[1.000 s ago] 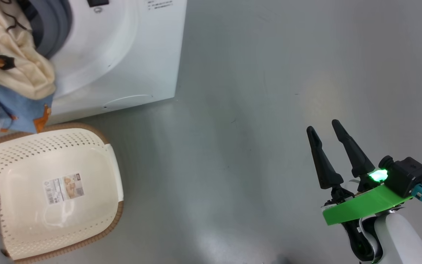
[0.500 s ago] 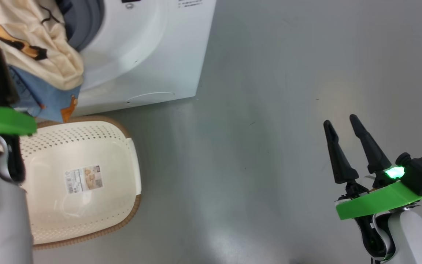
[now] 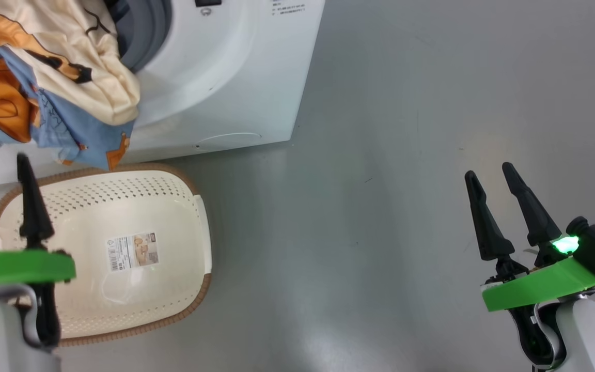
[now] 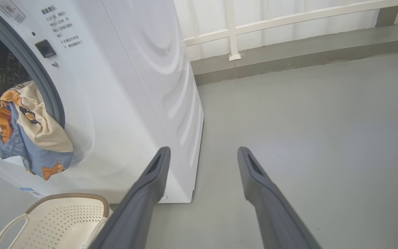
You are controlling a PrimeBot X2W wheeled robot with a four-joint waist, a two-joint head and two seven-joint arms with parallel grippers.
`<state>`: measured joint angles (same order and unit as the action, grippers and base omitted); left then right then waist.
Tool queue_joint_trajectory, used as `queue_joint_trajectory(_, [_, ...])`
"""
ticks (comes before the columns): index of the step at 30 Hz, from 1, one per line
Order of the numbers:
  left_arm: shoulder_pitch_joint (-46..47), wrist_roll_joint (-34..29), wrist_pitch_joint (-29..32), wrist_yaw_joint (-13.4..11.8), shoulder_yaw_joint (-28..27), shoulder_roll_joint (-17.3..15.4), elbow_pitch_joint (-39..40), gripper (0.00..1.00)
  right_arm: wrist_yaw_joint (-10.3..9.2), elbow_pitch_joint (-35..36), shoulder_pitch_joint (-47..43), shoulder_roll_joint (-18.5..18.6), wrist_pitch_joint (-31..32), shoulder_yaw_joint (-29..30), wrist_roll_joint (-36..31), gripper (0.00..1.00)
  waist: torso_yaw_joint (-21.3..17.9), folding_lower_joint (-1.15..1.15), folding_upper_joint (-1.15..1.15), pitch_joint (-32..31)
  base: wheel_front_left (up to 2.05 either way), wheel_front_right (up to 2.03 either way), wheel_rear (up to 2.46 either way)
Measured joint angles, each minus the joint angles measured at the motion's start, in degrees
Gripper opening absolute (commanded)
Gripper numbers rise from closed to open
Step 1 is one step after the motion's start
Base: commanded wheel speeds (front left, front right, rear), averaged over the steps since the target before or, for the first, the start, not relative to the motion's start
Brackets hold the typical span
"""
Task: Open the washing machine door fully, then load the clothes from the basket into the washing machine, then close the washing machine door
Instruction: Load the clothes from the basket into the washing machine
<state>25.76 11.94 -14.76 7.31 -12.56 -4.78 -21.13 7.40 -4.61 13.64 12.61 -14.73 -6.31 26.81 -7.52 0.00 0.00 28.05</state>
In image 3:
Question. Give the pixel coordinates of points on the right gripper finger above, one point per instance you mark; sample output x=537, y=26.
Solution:
x=535, y=217
x=491, y=232

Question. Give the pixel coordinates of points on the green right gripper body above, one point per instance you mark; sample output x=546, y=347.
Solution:
x=535, y=284

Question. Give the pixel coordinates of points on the paper product label sticker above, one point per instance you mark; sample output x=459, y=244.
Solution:
x=132, y=252

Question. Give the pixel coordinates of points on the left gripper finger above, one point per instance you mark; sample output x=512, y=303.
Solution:
x=34, y=217

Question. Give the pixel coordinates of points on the grey rubber door seal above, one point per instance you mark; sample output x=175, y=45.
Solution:
x=147, y=31

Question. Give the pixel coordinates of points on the cream basket with brown rim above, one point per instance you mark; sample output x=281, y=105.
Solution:
x=122, y=206

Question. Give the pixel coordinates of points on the small printed text label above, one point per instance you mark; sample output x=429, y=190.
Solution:
x=288, y=7

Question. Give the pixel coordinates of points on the white front-load washing machine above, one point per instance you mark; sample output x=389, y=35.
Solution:
x=225, y=77

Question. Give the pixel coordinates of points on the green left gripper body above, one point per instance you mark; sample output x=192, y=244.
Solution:
x=18, y=267

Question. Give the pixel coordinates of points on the round white filter cover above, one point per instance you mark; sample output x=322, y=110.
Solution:
x=229, y=140

